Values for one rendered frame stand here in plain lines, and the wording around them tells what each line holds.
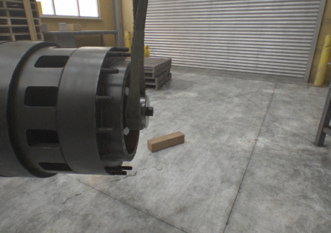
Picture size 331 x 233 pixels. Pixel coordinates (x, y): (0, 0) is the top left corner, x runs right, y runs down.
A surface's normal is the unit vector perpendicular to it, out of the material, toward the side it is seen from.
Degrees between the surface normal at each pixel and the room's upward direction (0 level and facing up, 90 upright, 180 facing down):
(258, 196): 0
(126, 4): 90
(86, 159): 107
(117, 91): 51
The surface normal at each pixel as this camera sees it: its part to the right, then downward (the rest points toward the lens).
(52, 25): 0.87, 0.18
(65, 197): 0.00, -0.94
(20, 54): -0.03, -0.66
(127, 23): -0.49, 0.31
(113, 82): -0.04, -0.49
